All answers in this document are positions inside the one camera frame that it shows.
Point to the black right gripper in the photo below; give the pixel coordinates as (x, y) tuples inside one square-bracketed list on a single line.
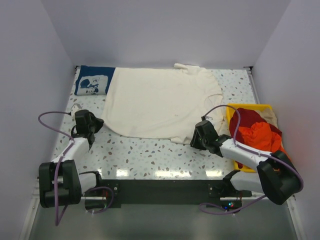
[(194, 143)]

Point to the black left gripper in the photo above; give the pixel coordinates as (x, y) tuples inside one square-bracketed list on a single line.
[(99, 123)]

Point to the cream white t shirt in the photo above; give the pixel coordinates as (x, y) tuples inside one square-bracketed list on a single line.
[(156, 103)]

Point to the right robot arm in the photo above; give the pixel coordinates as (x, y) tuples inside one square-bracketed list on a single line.
[(276, 177)]

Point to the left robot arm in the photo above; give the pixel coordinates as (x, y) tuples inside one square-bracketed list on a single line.
[(60, 183)]

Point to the yellow plastic bin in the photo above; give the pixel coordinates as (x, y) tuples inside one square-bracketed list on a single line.
[(247, 140)]

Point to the folded blue printed t shirt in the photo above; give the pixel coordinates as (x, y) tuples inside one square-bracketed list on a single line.
[(93, 80)]

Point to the dark red t shirt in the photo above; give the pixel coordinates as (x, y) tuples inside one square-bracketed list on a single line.
[(247, 120)]

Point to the orange t shirt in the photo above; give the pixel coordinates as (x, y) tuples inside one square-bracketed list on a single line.
[(260, 136)]

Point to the beige t shirt in bin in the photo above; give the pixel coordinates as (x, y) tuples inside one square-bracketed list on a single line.
[(268, 115)]

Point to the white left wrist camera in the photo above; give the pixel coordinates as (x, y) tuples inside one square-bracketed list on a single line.
[(75, 108)]

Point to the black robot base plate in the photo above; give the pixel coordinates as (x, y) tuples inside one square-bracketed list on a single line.
[(164, 192)]

